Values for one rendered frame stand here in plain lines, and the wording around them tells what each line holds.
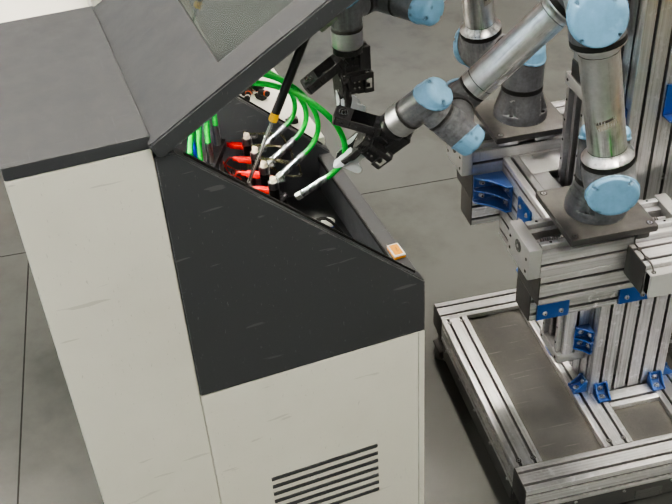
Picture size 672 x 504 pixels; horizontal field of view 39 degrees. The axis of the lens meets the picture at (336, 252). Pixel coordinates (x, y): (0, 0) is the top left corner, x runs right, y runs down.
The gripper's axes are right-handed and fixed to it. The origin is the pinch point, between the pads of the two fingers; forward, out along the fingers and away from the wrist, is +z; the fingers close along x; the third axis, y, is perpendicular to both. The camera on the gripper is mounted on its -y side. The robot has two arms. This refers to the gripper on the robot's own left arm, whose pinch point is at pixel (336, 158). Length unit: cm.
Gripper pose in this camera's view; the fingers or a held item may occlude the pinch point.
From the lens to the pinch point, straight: 230.4
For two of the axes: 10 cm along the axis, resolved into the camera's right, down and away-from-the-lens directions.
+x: 2.4, -7.6, 6.1
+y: 7.7, 5.3, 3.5
